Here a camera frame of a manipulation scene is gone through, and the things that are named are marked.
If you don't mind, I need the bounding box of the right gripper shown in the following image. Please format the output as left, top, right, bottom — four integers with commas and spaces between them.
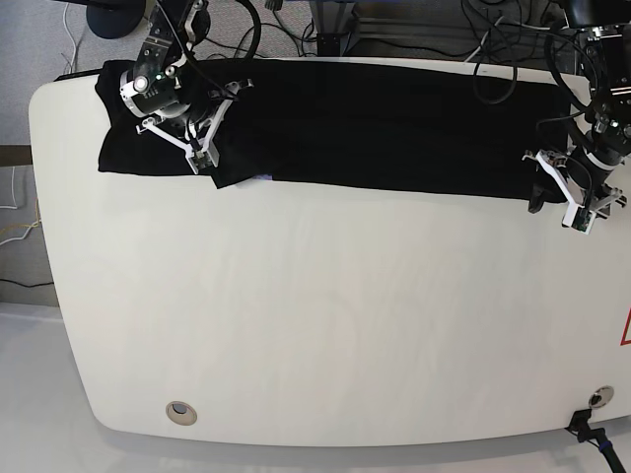
162, 93, 227, 143

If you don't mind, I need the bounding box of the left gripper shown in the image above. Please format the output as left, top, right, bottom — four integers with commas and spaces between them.
527, 147, 616, 213

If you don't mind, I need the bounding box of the black T-shirt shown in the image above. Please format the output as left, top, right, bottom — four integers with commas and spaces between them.
94, 56, 583, 204

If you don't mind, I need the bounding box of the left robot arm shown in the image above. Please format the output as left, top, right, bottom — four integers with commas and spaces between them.
535, 1, 630, 219

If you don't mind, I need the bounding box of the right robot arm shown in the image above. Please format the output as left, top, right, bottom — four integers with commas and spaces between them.
119, 1, 253, 143

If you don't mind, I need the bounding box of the blue round stand base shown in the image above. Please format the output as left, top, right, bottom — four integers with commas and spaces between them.
86, 0, 146, 39

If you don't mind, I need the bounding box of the red warning sticker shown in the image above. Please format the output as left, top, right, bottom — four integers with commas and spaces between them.
620, 310, 631, 346

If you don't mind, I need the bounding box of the central aluminium column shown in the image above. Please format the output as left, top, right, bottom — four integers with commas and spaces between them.
309, 1, 357, 57

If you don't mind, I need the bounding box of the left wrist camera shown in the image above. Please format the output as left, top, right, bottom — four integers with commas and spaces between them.
562, 206, 596, 235

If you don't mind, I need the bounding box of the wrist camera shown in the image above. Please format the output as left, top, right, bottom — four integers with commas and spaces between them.
185, 148, 220, 175
562, 206, 596, 235

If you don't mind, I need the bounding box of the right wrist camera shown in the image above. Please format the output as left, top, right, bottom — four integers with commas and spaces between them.
185, 148, 220, 175

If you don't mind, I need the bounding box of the table cable grommet right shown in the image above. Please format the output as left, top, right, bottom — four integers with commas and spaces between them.
589, 385, 614, 409

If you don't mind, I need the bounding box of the table cable grommet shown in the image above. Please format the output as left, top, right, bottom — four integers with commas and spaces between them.
166, 401, 197, 427
589, 385, 614, 409

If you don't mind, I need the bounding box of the black clamp with cable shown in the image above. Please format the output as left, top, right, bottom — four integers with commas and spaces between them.
566, 409, 626, 473

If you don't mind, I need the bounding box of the table cable grommet left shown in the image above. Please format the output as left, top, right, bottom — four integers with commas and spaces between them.
166, 401, 197, 427

